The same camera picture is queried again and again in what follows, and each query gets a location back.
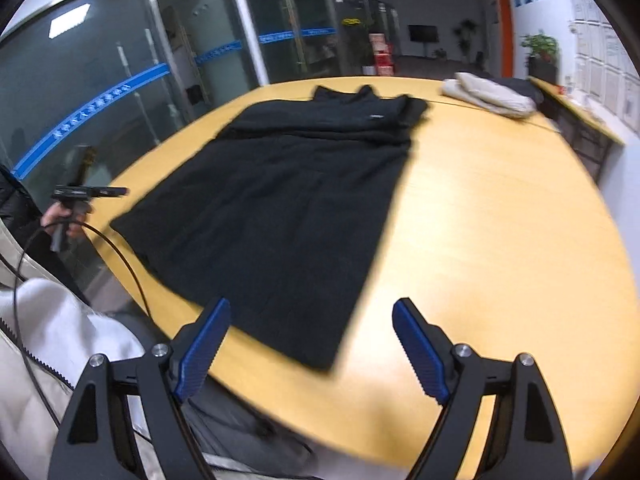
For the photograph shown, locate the dark cloth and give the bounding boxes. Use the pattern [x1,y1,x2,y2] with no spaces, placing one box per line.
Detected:
[492,76,546,106]

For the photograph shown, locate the yellow flower plant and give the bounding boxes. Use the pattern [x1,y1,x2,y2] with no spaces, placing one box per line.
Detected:
[341,16,374,67]

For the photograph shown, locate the grid of white wall papers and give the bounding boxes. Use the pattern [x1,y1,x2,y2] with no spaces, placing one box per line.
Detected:
[567,0,640,132]

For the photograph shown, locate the person's dark pants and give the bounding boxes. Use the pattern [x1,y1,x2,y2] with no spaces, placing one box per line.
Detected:
[120,310,321,477]

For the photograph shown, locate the person's left hand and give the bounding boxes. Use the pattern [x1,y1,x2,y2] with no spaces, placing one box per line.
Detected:
[41,205,90,241]

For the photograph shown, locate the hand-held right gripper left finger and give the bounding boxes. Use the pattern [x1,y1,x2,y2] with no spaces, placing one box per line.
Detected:
[47,296,232,480]

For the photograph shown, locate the black television screen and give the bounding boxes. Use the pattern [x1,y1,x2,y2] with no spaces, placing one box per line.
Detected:
[408,24,439,44]

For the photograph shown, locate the black cable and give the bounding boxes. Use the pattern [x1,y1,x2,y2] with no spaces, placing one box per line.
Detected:
[12,220,157,431]

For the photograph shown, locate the person's left forearm black sleeve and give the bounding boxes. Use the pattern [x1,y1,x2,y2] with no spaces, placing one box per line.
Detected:
[0,164,53,263]

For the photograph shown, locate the stack of red boxes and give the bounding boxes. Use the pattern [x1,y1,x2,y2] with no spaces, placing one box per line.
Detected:
[361,32,396,77]

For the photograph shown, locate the orange door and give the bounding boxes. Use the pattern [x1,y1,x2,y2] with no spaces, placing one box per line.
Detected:
[494,0,515,80]

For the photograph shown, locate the person's white jacket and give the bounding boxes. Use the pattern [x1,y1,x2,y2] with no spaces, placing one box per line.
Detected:
[0,220,151,480]

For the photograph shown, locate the tall green plant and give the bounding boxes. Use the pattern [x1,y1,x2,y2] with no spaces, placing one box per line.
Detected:
[454,18,479,64]

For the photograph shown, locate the beige folded clothes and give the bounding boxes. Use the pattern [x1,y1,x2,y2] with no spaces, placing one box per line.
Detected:
[440,71,537,120]

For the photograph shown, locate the wooden side table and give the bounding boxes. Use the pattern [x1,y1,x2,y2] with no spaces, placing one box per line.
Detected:
[529,76,626,182]

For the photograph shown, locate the black shirt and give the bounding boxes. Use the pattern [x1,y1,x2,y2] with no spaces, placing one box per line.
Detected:
[109,84,431,373]

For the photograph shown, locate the green potted plant black pot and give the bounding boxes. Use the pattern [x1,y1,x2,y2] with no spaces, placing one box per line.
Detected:
[520,32,560,86]

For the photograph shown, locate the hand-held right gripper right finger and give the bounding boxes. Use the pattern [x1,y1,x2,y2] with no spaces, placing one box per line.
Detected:
[391,297,573,480]

